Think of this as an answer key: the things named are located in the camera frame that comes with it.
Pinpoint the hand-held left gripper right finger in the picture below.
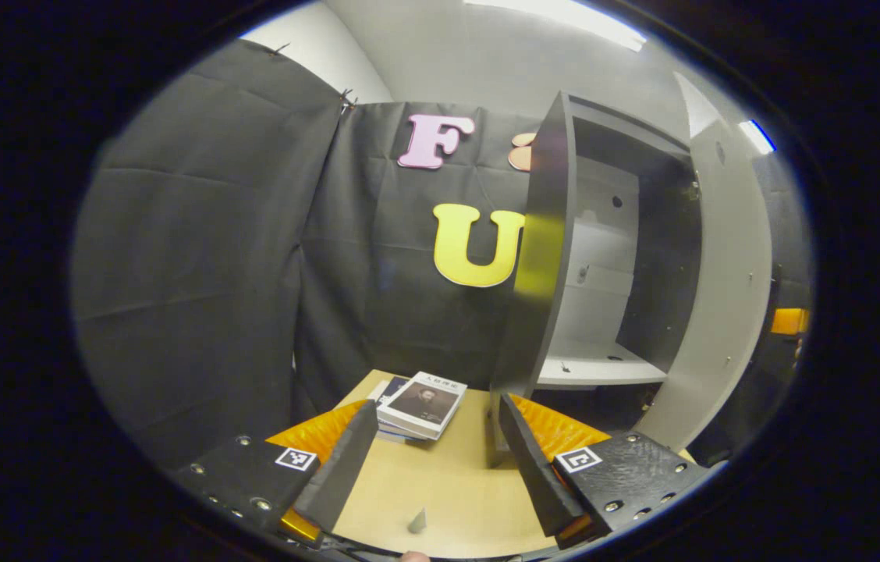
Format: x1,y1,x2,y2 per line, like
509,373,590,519
497,390,710,551

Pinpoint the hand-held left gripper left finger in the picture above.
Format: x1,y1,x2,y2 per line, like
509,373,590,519
175,398,380,547

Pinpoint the light grey cabinet door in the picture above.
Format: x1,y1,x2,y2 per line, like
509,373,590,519
631,70,775,454

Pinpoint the dark grey cabinet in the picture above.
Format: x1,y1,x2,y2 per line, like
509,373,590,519
487,90,702,469

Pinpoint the white cabinet shelf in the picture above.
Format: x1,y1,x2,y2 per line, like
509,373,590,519
538,340,669,389

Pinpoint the blue book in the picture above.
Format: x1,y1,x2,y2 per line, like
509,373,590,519
366,376,413,446

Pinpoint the white book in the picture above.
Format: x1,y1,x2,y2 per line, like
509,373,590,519
376,371,468,442

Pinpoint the small ceiling light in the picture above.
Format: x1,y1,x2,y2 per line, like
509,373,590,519
738,119,776,155

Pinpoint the black backdrop cloth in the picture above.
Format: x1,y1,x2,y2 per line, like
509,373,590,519
69,39,815,469

